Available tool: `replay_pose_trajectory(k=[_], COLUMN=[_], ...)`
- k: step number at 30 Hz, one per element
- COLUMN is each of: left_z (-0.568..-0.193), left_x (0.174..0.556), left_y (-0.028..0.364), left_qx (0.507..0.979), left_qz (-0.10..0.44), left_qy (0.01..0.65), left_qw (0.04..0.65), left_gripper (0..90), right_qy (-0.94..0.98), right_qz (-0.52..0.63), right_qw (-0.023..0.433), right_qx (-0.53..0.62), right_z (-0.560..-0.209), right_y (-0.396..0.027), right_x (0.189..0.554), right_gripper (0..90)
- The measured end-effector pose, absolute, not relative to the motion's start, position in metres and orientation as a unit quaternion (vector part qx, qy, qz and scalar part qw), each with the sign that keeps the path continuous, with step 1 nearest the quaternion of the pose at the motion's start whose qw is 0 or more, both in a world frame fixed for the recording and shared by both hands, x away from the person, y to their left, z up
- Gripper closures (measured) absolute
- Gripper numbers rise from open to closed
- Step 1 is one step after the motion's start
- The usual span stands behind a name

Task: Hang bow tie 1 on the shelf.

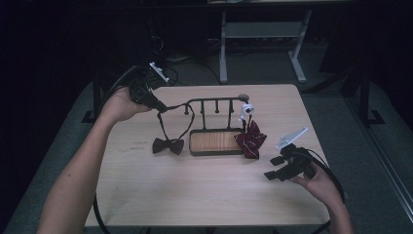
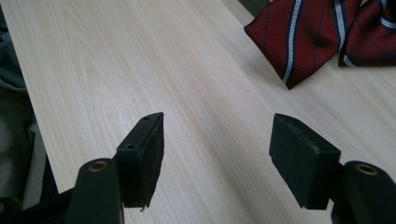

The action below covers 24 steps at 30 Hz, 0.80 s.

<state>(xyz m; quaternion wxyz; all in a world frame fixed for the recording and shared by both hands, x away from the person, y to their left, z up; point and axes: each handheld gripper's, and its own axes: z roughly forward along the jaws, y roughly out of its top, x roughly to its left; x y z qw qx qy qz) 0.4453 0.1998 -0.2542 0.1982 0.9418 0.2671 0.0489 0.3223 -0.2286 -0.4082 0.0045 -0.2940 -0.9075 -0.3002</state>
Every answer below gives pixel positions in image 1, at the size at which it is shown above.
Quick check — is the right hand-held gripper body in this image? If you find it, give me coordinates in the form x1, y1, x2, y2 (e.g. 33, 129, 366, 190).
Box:
275, 127, 316, 178

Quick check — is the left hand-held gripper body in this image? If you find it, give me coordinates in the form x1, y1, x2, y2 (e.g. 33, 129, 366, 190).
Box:
129, 61, 170, 106

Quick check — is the red striped bow tie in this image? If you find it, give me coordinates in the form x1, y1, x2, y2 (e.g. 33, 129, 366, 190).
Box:
234, 102, 268, 160

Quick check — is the dark brown bow tie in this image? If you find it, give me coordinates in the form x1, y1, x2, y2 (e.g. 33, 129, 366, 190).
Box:
151, 102, 196, 156

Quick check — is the black rack with wooden base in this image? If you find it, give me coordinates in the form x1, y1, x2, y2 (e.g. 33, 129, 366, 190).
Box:
184, 94, 251, 157

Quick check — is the person's left hand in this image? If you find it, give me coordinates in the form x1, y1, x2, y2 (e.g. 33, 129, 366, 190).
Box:
99, 86, 152, 124

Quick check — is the person's right hand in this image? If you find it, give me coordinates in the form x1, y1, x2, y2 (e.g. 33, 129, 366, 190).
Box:
289, 162, 346, 213

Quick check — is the black metal stand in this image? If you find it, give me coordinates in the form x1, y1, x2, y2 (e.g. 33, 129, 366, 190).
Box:
339, 62, 387, 129
81, 72, 102, 124

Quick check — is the grey metal stand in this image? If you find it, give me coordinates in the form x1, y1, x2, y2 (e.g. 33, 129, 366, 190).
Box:
218, 9, 314, 84

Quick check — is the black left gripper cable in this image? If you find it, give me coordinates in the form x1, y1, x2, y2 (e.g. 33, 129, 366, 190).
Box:
93, 63, 139, 234

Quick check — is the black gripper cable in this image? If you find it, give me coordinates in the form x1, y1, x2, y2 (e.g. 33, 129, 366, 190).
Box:
305, 147, 347, 234
93, 63, 139, 234

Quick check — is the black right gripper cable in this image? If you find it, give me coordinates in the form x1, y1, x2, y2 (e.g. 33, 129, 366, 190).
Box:
305, 147, 347, 234

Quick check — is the black floor cable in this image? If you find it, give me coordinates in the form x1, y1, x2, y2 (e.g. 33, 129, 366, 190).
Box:
164, 55, 222, 86

